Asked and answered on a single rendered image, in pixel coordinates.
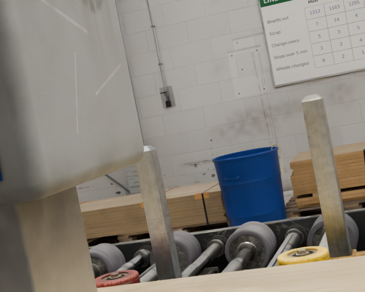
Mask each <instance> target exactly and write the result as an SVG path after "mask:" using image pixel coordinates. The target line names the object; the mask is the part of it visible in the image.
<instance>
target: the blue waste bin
mask: <svg viewBox="0 0 365 292"><path fill-rule="evenodd" d="M274 145H277V144H274ZM274 145H272V146H271V147H263V148H256V149H249V150H245V151H239V152H234V153H231V154H226V155H222V156H218V157H216V158H213V160H212V161H213V162H214V165H215V168H216V173H217V177H218V182H219V186H220V189H221V193H222V198H223V201H224V205H225V209H226V212H227V217H228V221H229V226H230V227H235V226H240V225H242V224H244V223H246V222H250V221H257V222H269V221H277V220H285V219H287V217H286V209H285V203H284V195H283V187H282V178H281V172H282V174H284V171H283V163H282V151H281V149H280V147H279V145H277V146H278V147H274ZM278 149H279V150H280V165H279V157H278ZM280 168H281V172H280Z"/></svg>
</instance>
